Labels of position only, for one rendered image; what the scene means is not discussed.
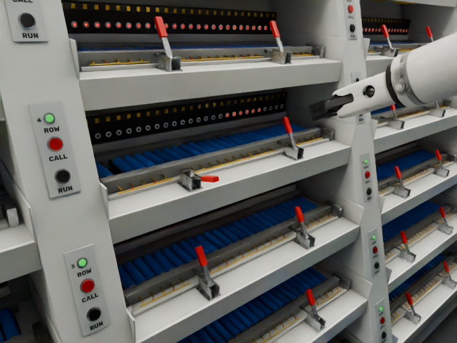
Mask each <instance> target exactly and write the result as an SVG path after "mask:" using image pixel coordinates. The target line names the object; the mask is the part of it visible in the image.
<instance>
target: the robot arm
mask: <svg viewBox="0 0 457 343"><path fill-rule="evenodd" d="M456 95H457V32H456V33H453V34H451V35H448V36H446V37H444V38H441V39H438V40H437V41H434V42H431V43H429V44H427V45H425V46H422V47H419V48H416V49H415V50H412V51H410V52H407V53H405V54H401V55H399V56H397V57H396V58H394V60H393V62H391V63H389V64H388V66H387V68H386V71H385V72H384V73H380V74H377V75H376V76H372V77H370V78H367V79H364V80H361V81H359V82H356V83H354V84H351V85H349V86H346V87H344V88H341V89H339V90H337V91H335V92H334V93H333V96H334V97H332V98H330V99H325V100H322V101H319V102H317V103H313V104H311V105H309V110H310V113H311V118H312V120H313V121H316V120H320V119H322V118H330V117H333V116H336V115H338V116H337V117H338V118H348V117H352V116H357V115H361V114H366V113H368V112H372V111H374V110H378V109H381V108H384V107H387V106H390V105H394V104H397V105H398V106H401V107H408V108H414V107H417V106H419V105H424V104H427V103H432V102H434V101H438V100H442V99H446V98H449V97H453V96H456Z"/></svg>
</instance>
